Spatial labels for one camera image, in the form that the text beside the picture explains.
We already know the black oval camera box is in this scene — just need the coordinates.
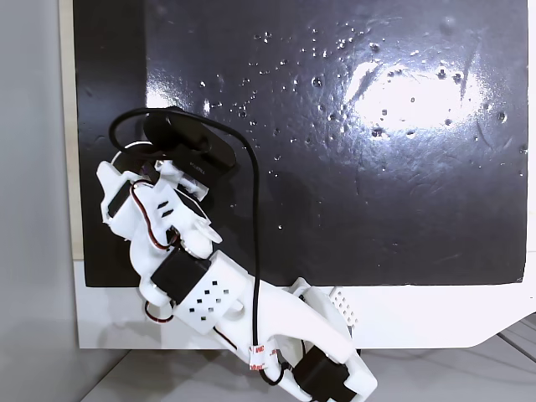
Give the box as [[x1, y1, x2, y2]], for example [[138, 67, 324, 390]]
[[142, 107, 238, 188]]

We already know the black camera cable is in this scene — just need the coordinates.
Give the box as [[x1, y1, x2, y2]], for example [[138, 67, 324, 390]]
[[108, 106, 295, 389]]

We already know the white label tape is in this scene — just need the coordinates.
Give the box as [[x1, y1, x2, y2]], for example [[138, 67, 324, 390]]
[[248, 341, 278, 374]]

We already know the glossy black mat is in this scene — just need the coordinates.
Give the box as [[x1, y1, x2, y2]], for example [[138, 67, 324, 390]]
[[71, 0, 529, 289]]

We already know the red and black servo wire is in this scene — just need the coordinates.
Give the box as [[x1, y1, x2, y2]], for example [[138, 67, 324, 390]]
[[131, 179, 186, 326]]

